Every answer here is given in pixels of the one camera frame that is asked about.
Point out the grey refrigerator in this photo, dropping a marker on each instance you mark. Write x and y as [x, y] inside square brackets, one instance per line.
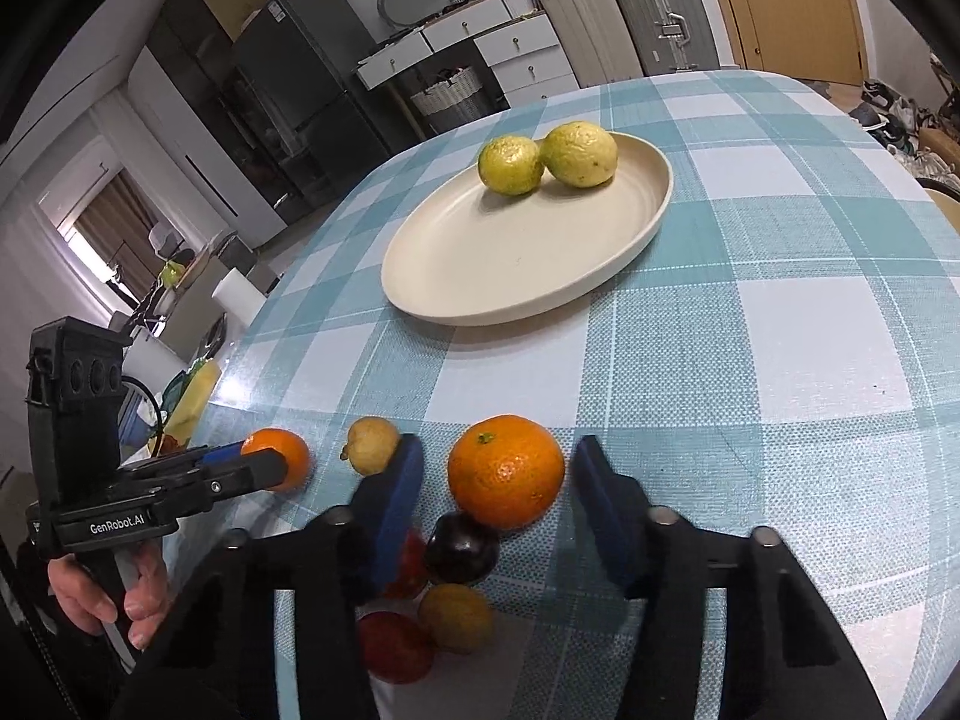
[300, 52]

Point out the yellow-green citrus left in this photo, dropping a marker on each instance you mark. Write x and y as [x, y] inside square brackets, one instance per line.
[579, 154]

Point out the large orange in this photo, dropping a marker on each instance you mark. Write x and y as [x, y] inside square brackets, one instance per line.
[506, 471]

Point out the pile of shoes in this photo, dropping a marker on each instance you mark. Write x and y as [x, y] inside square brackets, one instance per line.
[900, 120]

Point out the green citrus right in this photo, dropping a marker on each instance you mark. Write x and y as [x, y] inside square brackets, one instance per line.
[510, 165]

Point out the beige suitcase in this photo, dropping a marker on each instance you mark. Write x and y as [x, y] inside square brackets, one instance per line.
[577, 22]

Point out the silver suitcase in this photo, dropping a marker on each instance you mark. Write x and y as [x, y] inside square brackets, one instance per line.
[660, 7]

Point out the yellow plastic bag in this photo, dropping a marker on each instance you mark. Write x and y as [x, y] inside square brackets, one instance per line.
[196, 397]

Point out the brown curtain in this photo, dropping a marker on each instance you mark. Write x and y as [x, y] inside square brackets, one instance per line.
[112, 232]

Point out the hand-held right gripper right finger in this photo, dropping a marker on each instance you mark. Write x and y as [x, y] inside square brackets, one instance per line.
[600, 514]

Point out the dark glass cabinet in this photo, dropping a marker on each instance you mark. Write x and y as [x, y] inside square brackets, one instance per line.
[217, 135]

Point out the cream oval plate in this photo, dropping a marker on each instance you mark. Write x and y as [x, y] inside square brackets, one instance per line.
[487, 262]

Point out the small orange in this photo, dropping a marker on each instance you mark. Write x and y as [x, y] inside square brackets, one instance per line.
[292, 444]

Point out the teal checked tablecloth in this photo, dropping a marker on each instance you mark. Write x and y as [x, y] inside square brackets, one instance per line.
[787, 315]

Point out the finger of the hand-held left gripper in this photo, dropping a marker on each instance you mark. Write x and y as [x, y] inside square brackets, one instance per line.
[225, 453]
[262, 471]

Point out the dark purple plum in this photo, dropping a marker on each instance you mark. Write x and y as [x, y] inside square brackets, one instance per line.
[461, 549]

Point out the person's left hand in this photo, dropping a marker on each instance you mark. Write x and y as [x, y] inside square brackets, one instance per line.
[146, 607]

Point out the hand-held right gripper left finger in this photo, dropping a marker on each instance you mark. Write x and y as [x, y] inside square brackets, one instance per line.
[397, 499]

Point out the red tomato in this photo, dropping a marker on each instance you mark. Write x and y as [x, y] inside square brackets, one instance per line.
[394, 649]
[414, 568]

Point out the wooden door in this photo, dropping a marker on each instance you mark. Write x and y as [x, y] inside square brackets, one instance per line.
[787, 7]

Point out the white paper towel roll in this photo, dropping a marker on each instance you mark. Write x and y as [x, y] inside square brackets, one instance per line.
[238, 296]

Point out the white drawer cabinet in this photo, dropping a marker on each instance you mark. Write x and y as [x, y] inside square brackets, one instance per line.
[517, 45]

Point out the wicker basket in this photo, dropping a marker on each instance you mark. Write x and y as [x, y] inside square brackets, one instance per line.
[446, 94]

